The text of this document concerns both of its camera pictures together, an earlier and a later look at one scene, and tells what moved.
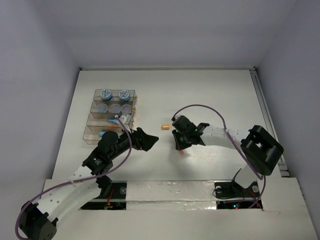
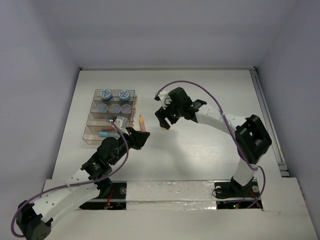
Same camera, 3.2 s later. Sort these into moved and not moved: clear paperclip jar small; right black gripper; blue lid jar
Moved: right black gripper
Not moved: clear paperclip jar small; blue lid jar
